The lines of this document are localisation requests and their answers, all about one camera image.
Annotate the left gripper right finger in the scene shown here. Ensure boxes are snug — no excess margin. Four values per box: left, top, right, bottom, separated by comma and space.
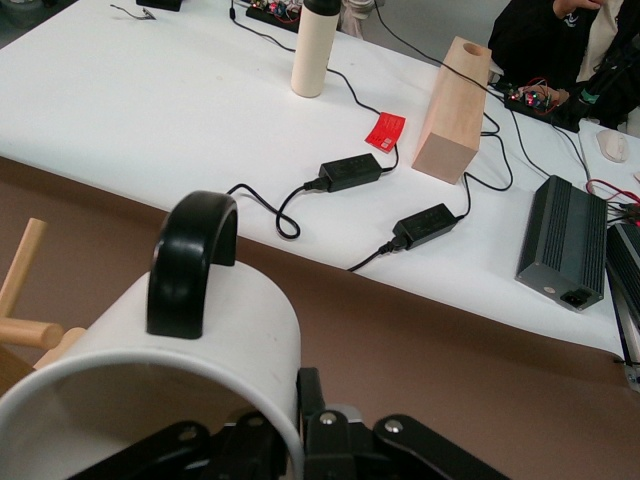
296, 367, 509, 480

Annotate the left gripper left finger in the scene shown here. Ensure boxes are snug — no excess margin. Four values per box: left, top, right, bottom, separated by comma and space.
87, 409, 294, 480

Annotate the white smiley cup black handle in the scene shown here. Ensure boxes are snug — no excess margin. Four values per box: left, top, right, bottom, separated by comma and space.
0, 189, 306, 480

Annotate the black power adapter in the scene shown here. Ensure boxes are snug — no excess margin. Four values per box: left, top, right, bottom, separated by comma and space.
318, 152, 385, 194
391, 202, 459, 251

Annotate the wooden mug rack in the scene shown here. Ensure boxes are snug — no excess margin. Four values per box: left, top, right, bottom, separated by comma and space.
0, 217, 87, 386

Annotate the large grey finned power supply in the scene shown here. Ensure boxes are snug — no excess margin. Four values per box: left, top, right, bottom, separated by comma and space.
514, 174, 610, 314

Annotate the red card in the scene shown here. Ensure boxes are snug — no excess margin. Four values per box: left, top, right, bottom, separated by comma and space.
363, 112, 407, 153

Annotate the wooden block with hole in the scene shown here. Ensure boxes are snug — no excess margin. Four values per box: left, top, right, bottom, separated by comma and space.
411, 35, 494, 186

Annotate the cream insulated bottle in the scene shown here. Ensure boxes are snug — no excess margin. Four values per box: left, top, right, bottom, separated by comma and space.
291, 0, 342, 99

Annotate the white computer mouse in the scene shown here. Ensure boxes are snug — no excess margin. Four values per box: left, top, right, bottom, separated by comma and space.
596, 128, 630, 163

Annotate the beige cloth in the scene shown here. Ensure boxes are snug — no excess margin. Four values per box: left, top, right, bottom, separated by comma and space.
339, 0, 377, 39

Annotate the small grey tool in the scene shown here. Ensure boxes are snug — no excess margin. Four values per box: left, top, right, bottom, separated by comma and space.
109, 3, 159, 23

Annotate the person in black clothes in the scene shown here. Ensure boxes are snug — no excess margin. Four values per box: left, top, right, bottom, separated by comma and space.
487, 0, 640, 132

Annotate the flat black box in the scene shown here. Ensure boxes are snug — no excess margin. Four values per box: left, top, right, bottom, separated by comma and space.
134, 0, 185, 13

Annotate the grey round object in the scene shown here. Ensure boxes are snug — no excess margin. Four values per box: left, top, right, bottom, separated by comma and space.
0, 0, 54, 30

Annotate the black mains cable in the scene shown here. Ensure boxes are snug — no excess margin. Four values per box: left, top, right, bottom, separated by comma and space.
347, 238, 407, 274
226, 177, 334, 240

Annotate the aluminium frame rail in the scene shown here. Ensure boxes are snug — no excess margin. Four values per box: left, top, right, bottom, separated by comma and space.
607, 269, 640, 396

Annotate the thin black adapter cable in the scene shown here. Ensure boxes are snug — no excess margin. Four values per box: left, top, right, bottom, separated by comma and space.
372, 0, 515, 221
228, 0, 401, 174

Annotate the red wire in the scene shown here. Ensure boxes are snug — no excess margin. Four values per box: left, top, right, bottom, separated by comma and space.
584, 178, 640, 212

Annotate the black board with red wires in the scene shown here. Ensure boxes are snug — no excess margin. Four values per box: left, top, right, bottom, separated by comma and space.
502, 77, 582, 134

